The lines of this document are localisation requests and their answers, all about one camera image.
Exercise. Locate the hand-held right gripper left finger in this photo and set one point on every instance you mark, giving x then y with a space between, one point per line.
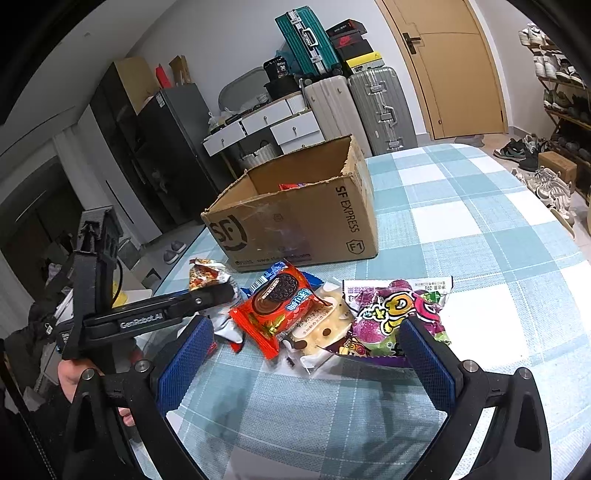
184 364

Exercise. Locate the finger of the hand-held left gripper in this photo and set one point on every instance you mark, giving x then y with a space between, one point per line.
207 297

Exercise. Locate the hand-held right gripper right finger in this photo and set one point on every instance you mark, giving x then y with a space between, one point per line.
427 364

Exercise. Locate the red noodle snack packet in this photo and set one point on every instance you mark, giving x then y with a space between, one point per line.
207 274

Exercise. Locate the red chocolate cookie packet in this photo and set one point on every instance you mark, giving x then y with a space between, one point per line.
272 309

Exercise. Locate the brown cardboard box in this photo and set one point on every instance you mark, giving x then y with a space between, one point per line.
277 230

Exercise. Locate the blue snack packet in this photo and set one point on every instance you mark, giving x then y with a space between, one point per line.
313 280

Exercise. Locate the white cake packet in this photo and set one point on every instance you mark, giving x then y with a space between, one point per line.
318 330

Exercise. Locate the person's left forearm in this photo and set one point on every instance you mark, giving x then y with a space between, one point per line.
27 360

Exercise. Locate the person's left hand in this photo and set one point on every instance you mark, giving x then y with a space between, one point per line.
74 378

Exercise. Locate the grey slippers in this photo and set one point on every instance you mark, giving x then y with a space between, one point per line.
175 251

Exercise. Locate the black refrigerator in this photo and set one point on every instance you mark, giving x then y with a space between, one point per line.
175 152

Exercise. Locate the woven laundry basket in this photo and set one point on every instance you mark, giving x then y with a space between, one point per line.
258 157

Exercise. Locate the pale bag of food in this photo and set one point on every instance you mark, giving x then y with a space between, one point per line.
219 122

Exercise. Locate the white drawer desk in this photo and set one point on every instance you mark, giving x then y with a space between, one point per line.
295 129

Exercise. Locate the beige slide sandals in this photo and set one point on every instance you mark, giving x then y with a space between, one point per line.
565 221

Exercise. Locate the tall dark cabinet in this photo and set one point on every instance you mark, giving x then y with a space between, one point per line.
120 115

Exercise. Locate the grey oval mirror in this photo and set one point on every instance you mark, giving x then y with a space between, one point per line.
240 92

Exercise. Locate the scattered sneakers group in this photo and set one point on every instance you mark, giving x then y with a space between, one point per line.
540 182

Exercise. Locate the black storage box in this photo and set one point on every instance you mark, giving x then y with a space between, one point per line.
281 87

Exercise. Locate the beige suitcase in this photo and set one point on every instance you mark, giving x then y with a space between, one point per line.
332 110

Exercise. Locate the grey door mat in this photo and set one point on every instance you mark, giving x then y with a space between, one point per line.
468 141

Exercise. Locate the flat cardboard pieces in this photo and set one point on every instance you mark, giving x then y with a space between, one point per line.
173 71

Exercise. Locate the small cardboard box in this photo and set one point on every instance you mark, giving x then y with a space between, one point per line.
556 167

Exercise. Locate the black printed bag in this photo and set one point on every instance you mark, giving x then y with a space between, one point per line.
276 68

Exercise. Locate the silver suitcase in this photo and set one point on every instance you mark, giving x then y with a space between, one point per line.
378 110

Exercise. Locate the blue plastic bag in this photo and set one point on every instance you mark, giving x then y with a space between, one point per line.
280 54

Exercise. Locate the teal suitcase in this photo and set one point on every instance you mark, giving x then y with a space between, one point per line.
309 41

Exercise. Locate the yellow and black shoe box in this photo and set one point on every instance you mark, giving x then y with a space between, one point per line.
364 62

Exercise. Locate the bamboo shoe rack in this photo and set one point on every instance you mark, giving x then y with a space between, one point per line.
572 120

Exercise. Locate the red and black shoe box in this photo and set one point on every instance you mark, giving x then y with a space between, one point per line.
354 47

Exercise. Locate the wooden door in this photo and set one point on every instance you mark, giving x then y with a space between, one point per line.
452 69

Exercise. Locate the rows of stored sneakers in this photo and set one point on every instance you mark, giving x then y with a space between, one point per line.
554 69

